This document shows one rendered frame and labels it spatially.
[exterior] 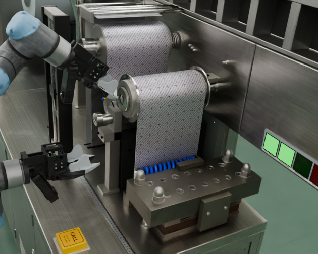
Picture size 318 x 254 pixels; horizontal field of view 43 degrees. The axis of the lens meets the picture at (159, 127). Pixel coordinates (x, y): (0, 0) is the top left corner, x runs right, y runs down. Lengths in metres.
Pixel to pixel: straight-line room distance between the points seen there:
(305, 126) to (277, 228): 1.76
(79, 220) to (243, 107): 0.62
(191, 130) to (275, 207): 1.75
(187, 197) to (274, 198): 1.93
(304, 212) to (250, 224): 1.70
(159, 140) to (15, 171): 0.44
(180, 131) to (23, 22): 0.58
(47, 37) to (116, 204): 0.59
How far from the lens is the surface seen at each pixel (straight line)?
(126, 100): 1.19
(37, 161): 1.12
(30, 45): 1.06
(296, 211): 3.02
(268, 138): 1.21
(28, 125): 1.84
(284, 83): 1.15
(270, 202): 3.03
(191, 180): 1.26
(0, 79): 0.96
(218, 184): 1.27
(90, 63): 1.13
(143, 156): 1.27
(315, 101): 1.09
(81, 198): 1.38
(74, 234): 1.22
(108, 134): 1.27
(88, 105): 1.60
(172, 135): 1.29
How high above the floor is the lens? 1.75
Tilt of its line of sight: 28 degrees down
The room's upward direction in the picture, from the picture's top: 5 degrees clockwise
